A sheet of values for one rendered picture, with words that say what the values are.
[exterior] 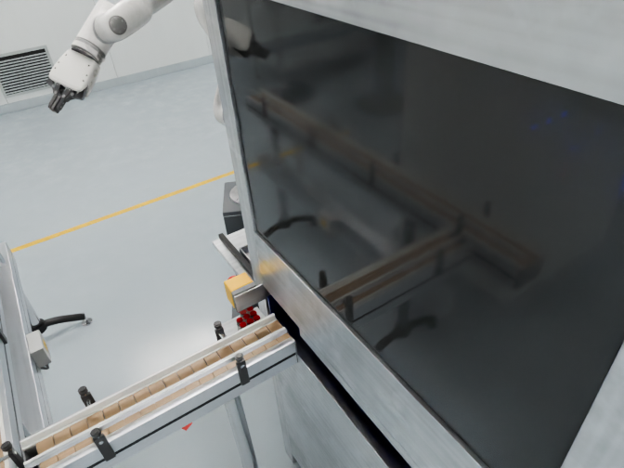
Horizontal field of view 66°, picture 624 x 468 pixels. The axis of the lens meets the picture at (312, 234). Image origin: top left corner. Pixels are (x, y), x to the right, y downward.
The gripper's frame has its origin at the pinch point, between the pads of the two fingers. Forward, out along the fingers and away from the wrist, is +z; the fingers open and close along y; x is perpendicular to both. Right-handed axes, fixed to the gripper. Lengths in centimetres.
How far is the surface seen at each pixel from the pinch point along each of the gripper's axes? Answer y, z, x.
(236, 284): -64, 23, -11
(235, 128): -51, -7, 23
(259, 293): -71, 23, -12
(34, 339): 4, 74, -77
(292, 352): -86, 34, -9
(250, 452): -89, 69, -36
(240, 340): -71, 37, -10
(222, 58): -44, -16, 34
